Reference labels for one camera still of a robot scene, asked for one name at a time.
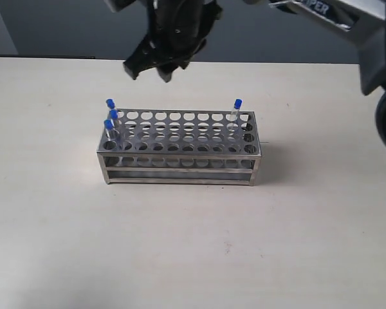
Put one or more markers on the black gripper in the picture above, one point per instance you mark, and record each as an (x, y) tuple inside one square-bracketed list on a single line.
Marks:
[(177, 31)]

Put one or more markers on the blue capped test tube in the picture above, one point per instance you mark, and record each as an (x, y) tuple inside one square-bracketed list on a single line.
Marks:
[(233, 116), (110, 130), (111, 105), (114, 119)]

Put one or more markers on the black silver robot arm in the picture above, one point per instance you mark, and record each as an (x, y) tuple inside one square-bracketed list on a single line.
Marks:
[(362, 23)]

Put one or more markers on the steel test tube rack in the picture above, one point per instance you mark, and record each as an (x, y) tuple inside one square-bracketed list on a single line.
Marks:
[(181, 146)]

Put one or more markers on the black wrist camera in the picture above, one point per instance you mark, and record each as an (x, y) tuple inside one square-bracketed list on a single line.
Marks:
[(118, 5)]

